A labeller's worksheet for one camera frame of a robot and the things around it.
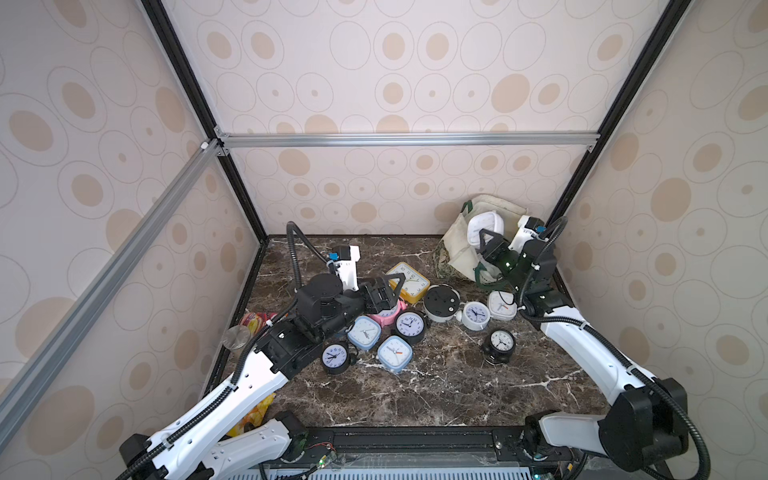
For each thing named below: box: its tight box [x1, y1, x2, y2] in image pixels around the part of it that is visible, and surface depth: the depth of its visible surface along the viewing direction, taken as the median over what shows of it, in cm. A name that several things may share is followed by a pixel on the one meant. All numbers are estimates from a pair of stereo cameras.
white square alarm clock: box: [467, 212, 504, 248], surface depth 79 cm
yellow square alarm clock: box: [386, 262, 431, 304], surface depth 105 cm
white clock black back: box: [423, 284, 461, 323], surface depth 97 cm
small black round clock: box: [321, 342, 356, 375], surface depth 87 cm
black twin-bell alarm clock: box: [395, 310, 427, 344], surface depth 94 cm
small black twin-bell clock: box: [483, 329, 516, 365], surface depth 89 cm
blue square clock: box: [347, 315, 381, 350], surface depth 92 cm
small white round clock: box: [462, 301, 491, 331], surface depth 96 cm
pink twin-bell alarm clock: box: [366, 299, 408, 328], surface depth 96 cm
